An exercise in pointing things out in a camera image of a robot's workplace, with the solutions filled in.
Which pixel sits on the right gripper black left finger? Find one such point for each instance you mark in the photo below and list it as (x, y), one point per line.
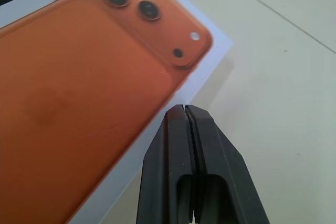
(162, 169)

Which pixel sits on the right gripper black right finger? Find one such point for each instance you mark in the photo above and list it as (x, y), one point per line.
(223, 182)

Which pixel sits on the white box lid with screen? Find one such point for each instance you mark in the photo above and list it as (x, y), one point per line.
(78, 90)

